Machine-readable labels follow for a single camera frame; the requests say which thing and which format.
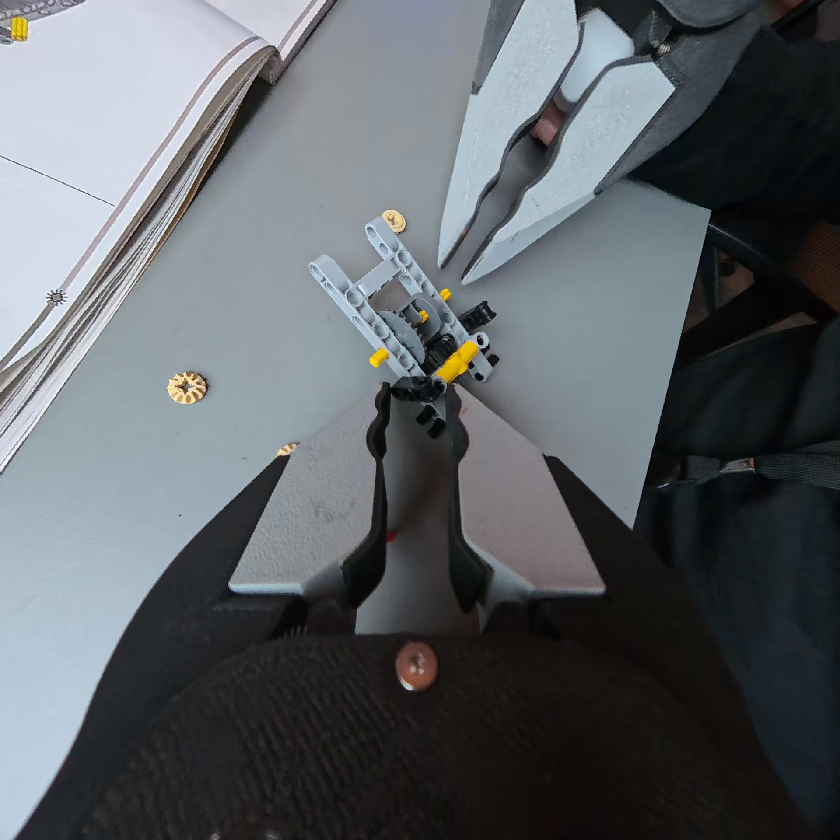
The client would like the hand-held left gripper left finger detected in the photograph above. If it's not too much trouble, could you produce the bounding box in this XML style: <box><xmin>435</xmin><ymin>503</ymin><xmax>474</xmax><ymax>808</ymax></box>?
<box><xmin>227</xmin><ymin>382</ymin><xmax>393</xmax><ymax>608</ymax></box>

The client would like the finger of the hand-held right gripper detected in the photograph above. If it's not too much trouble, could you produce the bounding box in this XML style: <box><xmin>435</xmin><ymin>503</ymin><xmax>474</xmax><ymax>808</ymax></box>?
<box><xmin>459</xmin><ymin>56</ymin><xmax>678</xmax><ymax>287</ymax></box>
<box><xmin>435</xmin><ymin>0</ymin><xmax>584</xmax><ymax>271</ymax></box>

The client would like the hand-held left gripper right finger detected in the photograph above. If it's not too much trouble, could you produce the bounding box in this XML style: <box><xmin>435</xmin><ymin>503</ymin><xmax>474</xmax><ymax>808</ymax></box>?
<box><xmin>445</xmin><ymin>384</ymin><xmax>607</xmax><ymax>613</ymax></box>

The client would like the grey lego gear frame assembly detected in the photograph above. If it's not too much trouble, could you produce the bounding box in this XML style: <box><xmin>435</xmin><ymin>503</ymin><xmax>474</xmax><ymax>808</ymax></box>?
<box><xmin>308</xmin><ymin>211</ymin><xmax>501</xmax><ymax>439</ymax></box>

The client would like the white lego instruction booklet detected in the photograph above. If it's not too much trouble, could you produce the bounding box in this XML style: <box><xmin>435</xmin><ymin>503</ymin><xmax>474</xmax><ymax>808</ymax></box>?
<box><xmin>0</xmin><ymin>0</ymin><xmax>339</xmax><ymax>473</ymax></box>

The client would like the person's black clothing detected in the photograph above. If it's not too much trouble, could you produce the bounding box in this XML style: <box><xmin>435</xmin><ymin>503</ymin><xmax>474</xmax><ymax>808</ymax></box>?
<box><xmin>630</xmin><ymin>0</ymin><xmax>840</xmax><ymax>840</ymax></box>

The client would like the black strap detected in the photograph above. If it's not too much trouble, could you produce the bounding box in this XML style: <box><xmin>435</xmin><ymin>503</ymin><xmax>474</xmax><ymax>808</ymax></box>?
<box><xmin>656</xmin><ymin>440</ymin><xmax>840</xmax><ymax>488</ymax></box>

